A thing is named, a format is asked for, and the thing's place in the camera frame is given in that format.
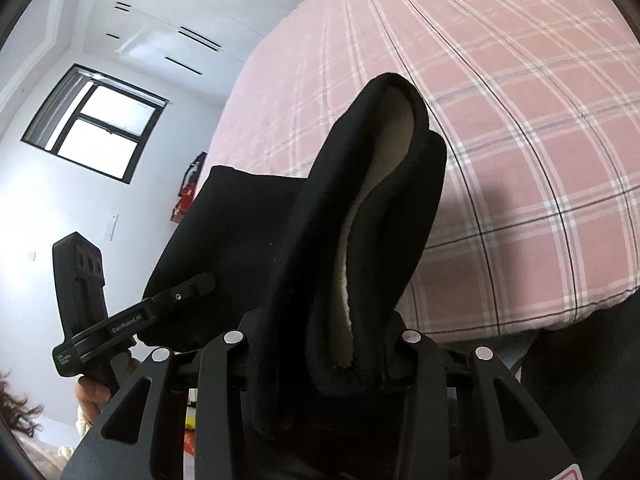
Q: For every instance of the black pants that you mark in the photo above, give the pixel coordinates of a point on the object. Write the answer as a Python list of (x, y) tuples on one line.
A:
[(323, 260)]

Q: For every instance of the white wardrobe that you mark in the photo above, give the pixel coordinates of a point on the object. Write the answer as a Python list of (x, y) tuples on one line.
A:
[(197, 46)]

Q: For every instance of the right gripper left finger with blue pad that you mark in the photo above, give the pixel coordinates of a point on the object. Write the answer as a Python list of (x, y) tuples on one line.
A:
[(139, 435)]

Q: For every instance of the pink plaid bed sheet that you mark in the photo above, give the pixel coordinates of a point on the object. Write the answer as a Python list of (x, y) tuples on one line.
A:
[(538, 102)]

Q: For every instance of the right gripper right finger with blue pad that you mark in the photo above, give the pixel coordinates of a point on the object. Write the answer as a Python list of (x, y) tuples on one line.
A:
[(503, 434)]

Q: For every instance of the person left hand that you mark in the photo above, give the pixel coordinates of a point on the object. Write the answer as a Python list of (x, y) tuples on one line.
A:
[(92, 395)]

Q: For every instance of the colourful boxes on floor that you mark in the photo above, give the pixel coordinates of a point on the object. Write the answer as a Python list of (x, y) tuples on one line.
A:
[(188, 187)]

